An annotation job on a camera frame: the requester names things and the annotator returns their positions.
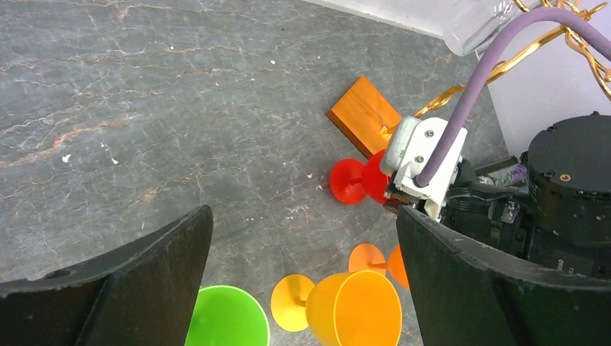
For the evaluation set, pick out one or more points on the gold wire rack wooden base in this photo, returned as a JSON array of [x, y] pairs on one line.
[[368, 120]]

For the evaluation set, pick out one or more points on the orange wine glass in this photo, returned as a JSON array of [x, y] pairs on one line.
[[367, 256]]

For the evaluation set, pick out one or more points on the black poker chip case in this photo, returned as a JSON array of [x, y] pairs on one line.
[[508, 172]]

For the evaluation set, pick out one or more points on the green wine glass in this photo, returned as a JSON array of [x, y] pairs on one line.
[[227, 315]]

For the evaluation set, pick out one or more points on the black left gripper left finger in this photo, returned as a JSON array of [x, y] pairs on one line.
[[142, 293]]

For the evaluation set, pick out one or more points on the clear wine glass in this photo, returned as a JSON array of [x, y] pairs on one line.
[[471, 25]]

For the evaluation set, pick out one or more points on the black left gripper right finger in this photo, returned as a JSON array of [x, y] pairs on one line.
[[468, 293]]

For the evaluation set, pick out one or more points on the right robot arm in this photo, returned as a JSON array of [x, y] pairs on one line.
[[562, 220]]

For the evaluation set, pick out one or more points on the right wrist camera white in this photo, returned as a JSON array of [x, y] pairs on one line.
[[409, 149]]

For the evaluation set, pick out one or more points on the yellow wine glass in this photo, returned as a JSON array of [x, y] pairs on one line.
[[347, 308]]

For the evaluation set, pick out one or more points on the red wine glass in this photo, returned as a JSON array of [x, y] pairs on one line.
[[351, 181]]

